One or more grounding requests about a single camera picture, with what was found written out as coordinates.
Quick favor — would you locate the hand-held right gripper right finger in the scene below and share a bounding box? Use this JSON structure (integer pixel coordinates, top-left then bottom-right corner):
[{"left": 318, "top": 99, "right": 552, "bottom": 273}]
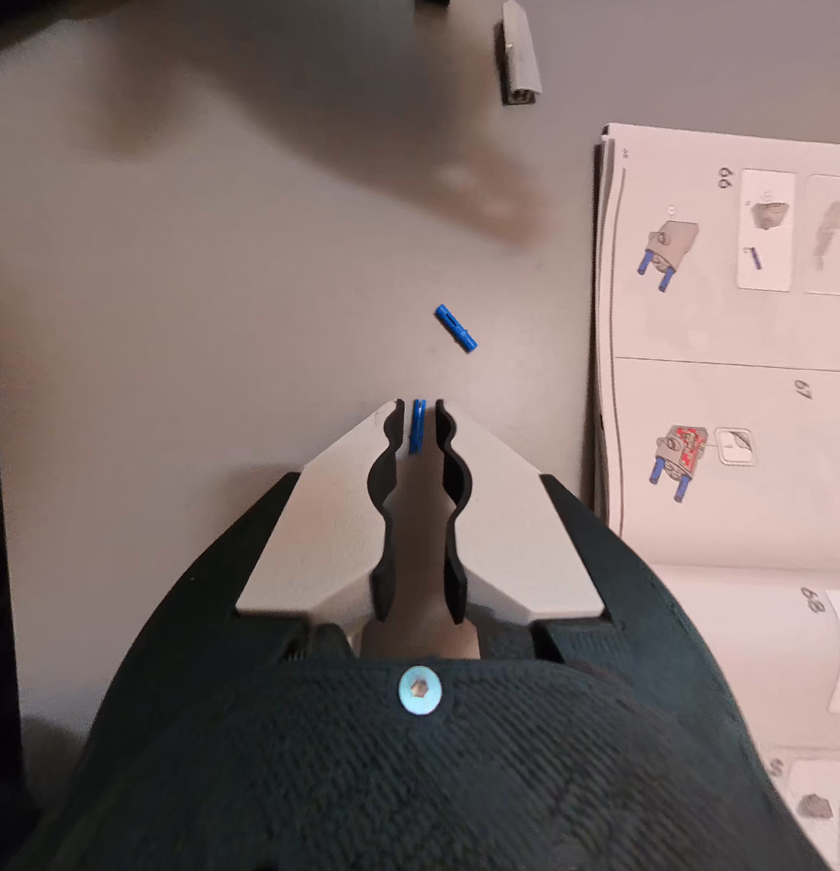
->
[{"left": 433, "top": 397, "right": 606, "bottom": 626}]

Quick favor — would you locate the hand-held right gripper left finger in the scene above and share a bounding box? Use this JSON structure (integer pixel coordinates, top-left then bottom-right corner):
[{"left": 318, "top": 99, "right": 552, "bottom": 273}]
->
[{"left": 235, "top": 397, "right": 406, "bottom": 624}]

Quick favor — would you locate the white instruction booklet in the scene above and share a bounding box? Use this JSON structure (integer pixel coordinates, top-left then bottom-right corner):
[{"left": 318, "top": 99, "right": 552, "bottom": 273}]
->
[{"left": 591, "top": 122, "right": 840, "bottom": 871}]

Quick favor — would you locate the grey toy brick piece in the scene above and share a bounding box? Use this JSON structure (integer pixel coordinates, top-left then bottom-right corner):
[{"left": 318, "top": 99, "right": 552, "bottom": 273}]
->
[{"left": 494, "top": 0, "right": 544, "bottom": 107}]

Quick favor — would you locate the grey desk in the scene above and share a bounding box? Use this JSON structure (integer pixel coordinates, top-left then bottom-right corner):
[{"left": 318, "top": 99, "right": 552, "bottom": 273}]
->
[{"left": 0, "top": 0, "right": 840, "bottom": 871}]

